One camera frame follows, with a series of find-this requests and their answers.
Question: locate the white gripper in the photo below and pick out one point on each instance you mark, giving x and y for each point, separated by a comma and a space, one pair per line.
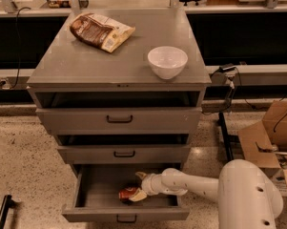
150, 183

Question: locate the red coke can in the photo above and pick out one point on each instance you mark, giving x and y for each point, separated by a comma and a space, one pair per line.
128, 194

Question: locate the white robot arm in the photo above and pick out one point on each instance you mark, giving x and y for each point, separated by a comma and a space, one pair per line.
246, 197

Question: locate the grey bottom drawer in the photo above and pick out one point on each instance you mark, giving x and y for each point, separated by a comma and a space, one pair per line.
96, 196

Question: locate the grey drawer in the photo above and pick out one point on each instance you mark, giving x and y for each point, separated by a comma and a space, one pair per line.
96, 196
129, 154
119, 121

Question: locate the grey middle drawer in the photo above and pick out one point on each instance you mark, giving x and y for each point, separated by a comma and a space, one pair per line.
129, 154

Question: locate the grey drawer cabinet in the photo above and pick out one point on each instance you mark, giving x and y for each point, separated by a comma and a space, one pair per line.
72, 74

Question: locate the grey top drawer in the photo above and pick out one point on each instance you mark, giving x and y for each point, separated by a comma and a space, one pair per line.
119, 121

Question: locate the white bowl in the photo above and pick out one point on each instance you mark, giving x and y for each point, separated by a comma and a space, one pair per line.
167, 62

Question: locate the brown cardboard box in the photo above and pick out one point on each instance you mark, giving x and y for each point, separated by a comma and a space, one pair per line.
265, 144

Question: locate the brown chip bag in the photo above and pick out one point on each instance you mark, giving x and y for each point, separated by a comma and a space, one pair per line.
100, 31

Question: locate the black floor handle bar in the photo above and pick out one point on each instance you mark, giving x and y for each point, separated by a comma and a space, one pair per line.
7, 204

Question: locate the black stand with cables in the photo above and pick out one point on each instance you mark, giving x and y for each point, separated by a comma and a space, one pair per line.
225, 82

